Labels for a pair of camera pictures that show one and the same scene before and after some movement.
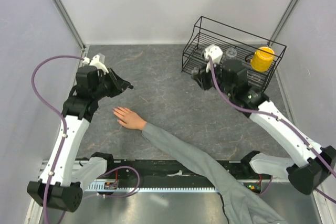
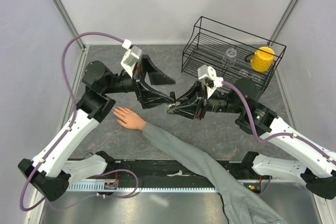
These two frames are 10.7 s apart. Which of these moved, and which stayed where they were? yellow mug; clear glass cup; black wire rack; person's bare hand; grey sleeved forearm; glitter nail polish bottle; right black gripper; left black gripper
Moved: right black gripper; left black gripper; glitter nail polish bottle
Stayed: person's bare hand; grey sleeved forearm; yellow mug; clear glass cup; black wire rack
